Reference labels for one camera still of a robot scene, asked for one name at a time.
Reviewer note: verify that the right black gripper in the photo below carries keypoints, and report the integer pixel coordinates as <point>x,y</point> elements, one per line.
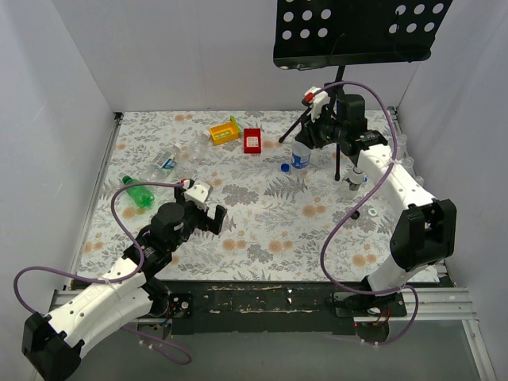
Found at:
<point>310,132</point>

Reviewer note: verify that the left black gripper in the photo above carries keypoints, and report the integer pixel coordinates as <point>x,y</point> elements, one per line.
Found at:
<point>202,218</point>

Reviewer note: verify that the clear Pepsi bottle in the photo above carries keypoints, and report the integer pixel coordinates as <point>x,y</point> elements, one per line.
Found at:
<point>300,157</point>

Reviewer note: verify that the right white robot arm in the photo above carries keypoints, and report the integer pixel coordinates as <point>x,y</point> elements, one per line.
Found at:
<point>426,227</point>

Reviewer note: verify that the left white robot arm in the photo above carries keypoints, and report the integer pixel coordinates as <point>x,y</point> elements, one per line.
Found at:
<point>55,343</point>

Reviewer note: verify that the small clear upright bottle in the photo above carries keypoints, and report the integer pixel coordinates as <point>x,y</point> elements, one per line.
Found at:
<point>351,183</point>

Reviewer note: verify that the green plastic bottle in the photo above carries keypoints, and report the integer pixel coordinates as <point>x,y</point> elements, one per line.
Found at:
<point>141,195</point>

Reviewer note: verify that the clear bottle blue label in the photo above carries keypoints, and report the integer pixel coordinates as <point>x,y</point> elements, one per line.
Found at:
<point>161,164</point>

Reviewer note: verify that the red plastic box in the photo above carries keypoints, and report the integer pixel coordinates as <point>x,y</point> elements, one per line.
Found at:
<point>252,142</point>

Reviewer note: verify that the floral tablecloth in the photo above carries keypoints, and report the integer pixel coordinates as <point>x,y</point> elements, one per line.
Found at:
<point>278,227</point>

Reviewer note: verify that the yellow plastic box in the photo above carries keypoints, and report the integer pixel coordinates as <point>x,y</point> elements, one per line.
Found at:
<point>226,132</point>

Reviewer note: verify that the black music stand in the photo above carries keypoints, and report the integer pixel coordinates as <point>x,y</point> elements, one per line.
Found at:
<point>315,34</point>

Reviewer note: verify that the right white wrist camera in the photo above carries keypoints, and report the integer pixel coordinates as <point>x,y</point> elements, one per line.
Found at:
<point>315,99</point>

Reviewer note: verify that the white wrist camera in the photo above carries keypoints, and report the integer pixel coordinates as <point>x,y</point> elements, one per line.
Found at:
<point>197,192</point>
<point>315,99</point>

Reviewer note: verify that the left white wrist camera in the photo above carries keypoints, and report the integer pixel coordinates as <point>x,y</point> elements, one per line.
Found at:
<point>197,192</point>

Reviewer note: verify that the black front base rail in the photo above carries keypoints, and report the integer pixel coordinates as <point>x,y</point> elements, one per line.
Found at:
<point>192,307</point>

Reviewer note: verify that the clear bottle by wall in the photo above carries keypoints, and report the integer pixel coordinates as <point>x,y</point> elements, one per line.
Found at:
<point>401,146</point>

